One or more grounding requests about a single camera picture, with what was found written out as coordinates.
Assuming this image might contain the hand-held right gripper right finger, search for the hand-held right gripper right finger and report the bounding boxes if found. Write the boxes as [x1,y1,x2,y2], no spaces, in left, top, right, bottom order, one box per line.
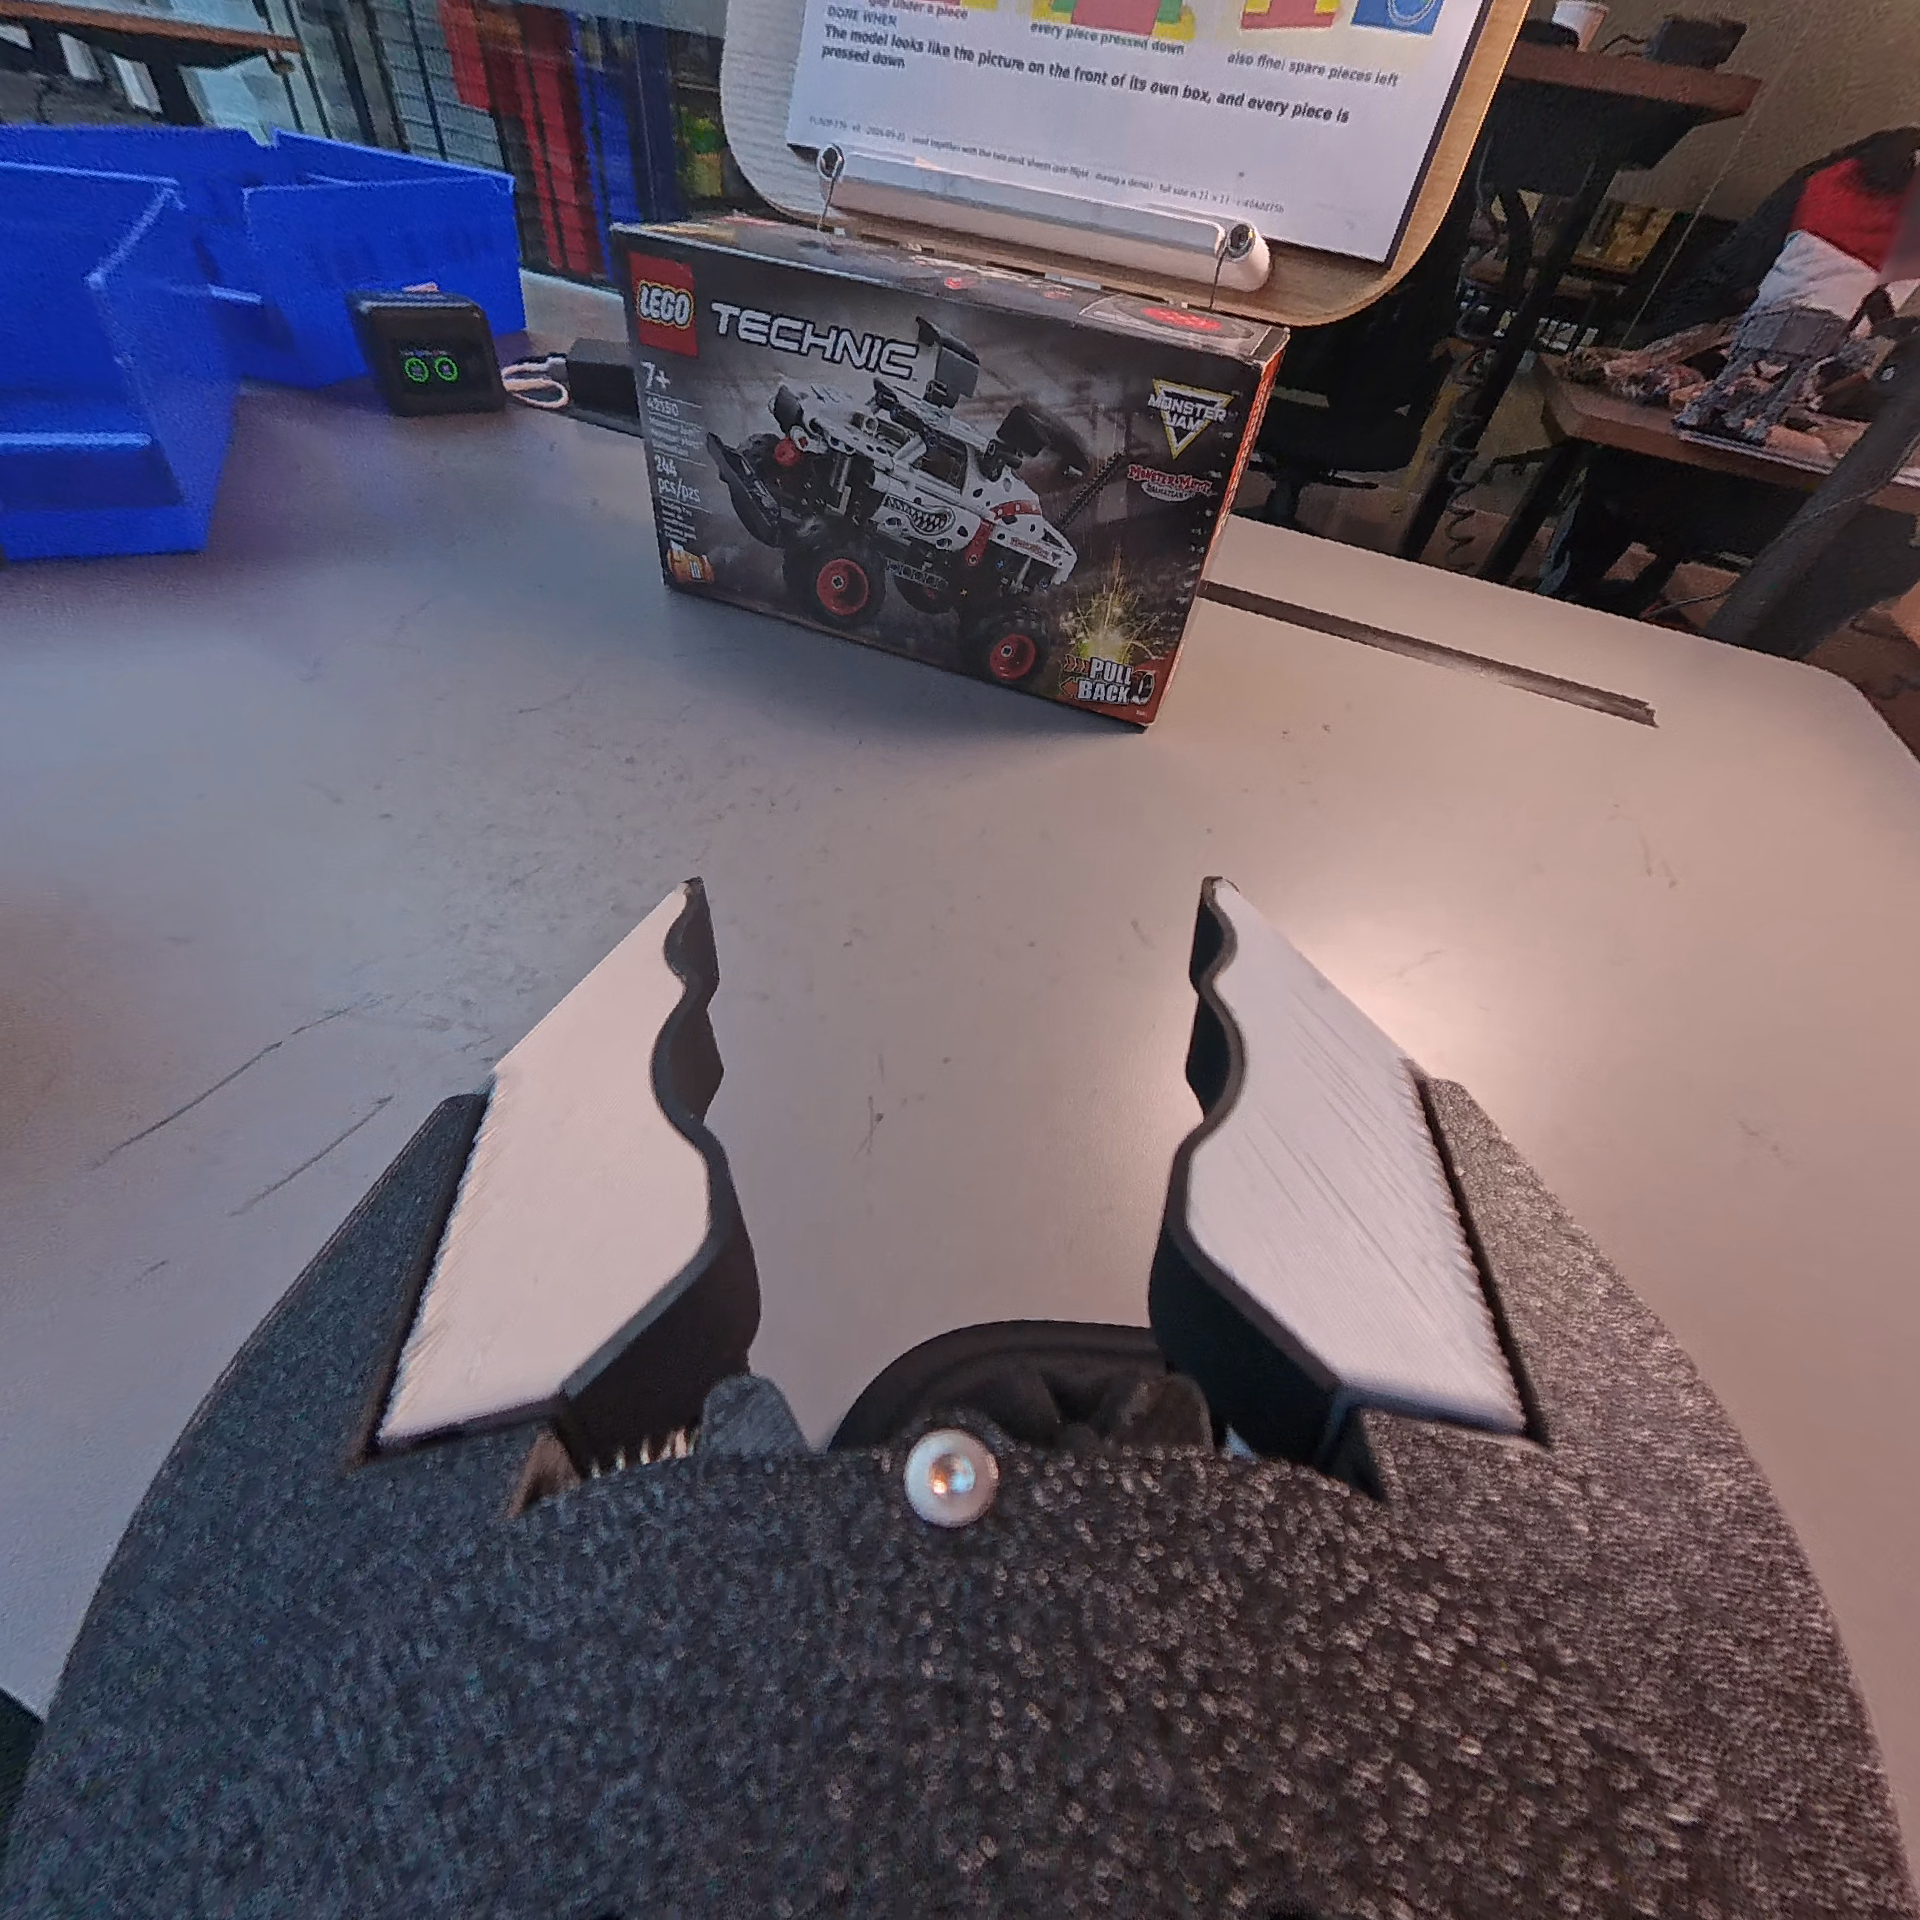
[1150,876,1534,1486]

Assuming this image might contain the large printed instruction sheet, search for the large printed instruction sheet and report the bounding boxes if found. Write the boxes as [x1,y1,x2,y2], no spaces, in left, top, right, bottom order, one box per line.
[781,0,1504,269]

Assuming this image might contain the black office chair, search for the black office chair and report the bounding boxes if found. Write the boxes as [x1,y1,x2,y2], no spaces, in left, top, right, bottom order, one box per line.
[1245,52,1579,534]

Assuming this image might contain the black power adapter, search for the black power adapter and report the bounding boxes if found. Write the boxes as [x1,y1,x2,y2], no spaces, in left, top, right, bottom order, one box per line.
[555,334,647,418]

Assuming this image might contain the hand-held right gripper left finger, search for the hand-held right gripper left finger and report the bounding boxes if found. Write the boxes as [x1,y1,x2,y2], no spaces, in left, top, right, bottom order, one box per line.
[374,881,760,1486]

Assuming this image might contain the background work table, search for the background work table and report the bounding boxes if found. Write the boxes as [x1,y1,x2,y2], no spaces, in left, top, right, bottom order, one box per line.
[1545,302,1920,658]

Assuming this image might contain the toy truck box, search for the toy truck box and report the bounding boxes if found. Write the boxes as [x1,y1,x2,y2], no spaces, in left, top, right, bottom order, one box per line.
[612,218,1295,735]

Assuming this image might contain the black device green display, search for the black device green display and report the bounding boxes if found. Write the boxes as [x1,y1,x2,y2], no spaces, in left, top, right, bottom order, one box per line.
[351,284,514,418]

